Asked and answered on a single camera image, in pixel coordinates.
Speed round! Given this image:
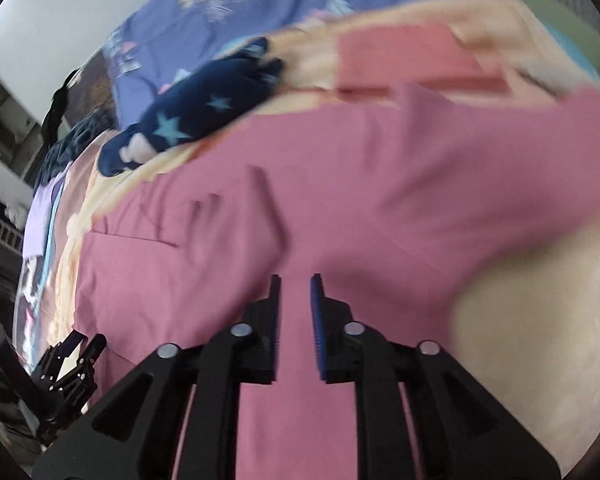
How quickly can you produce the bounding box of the pink long-sleeve shirt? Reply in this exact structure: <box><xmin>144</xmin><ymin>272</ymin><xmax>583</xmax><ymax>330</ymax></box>
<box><xmin>74</xmin><ymin>84</ymin><xmax>600</xmax><ymax>479</ymax></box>

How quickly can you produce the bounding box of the cream bear fleece blanket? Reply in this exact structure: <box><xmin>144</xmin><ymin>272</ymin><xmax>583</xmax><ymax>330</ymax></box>
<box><xmin>55</xmin><ymin>0</ymin><xmax>600</xmax><ymax>471</ymax></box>

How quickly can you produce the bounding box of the folded lilac garment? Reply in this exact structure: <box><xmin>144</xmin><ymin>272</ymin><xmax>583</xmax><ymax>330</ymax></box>
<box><xmin>24</xmin><ymin>165</ymin><xmax>69</xmax><ymax>254</ymax></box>

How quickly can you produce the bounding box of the dark teal fleece blanket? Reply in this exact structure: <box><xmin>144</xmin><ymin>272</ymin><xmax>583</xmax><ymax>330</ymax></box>
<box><xmin>33</xmin><ymin>108</ymin><xmax>116</xmax><ymax>190</ymax></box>

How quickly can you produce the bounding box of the black garment on headboard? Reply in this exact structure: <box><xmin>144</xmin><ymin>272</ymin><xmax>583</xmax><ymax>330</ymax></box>
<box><xmin>41</xmin><ymin>70</ymin><xmax>79</xmax><ymax>148</ymax></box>

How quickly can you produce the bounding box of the dark patterned pillow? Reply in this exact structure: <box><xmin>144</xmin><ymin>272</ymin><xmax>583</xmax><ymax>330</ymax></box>
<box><xmin>65</xmin><ymin>50</ymin><xmax>118</xmax><ymax>128</ymax></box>

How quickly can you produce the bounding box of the navy star fleece garment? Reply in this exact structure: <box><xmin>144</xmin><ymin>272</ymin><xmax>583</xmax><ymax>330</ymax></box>
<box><xmin>97</xmin><ymin>37</ymin><xmax>285</xmax><ymax>178</ymax></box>

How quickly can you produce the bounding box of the folded coral red garment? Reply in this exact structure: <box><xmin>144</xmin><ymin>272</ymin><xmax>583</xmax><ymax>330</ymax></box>
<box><xmin>335</xmin><ymin>24</ymin><xmax>508</xmax><ymax>94</ymax></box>

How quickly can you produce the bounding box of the blue tree-print pillow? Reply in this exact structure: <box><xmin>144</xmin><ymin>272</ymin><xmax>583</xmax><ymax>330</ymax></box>
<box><xmin>104</xmin><ymin>0</ymin><xmax>407</xmax><ymax>128</ymax></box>

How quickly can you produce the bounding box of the green pillow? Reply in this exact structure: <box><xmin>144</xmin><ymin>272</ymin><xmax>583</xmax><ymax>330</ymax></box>
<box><xmin>520</xmin><ymin>0</ymin><xmax>600</xmax><ymax>74</ymax></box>

